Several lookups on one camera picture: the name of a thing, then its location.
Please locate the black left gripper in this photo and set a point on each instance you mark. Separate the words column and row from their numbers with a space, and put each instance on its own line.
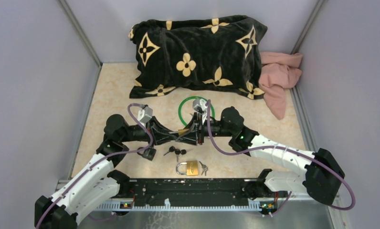
column 160, row 134

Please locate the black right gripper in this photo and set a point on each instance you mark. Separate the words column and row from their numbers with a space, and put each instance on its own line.
column 195, row 135

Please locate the brass padlock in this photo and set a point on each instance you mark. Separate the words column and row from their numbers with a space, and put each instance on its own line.
column 183, row 131
column 188, row 168

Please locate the single black headed key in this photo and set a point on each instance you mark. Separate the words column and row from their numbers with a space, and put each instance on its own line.
column 171, row 149

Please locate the keys of padlock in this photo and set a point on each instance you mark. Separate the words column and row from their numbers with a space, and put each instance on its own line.
column 204, row 169

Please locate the black headed keys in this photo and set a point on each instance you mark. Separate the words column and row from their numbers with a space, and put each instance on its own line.
column 181, row 152

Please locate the black u-lock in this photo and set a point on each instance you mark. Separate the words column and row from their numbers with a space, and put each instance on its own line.
column 148, row 153

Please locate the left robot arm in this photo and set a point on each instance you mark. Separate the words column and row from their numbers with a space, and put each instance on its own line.
column 99, row 180

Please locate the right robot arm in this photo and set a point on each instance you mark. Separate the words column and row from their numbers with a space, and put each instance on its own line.
column 317, row 174

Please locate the black floral plush blanket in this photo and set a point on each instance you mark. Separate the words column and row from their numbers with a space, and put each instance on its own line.
column 219, row 54

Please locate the pink cloth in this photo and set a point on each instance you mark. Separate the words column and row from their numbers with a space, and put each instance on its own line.
column 279, row 72

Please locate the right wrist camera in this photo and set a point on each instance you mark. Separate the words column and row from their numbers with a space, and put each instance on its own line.
column 200, row 106

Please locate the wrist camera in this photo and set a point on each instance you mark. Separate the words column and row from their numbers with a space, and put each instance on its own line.
column 145, row 115
column 200, row 106

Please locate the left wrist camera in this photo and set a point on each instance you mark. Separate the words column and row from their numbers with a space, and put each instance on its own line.
column 145, row 115

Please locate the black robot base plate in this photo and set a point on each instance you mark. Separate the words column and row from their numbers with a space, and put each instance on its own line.
column 197, row 194

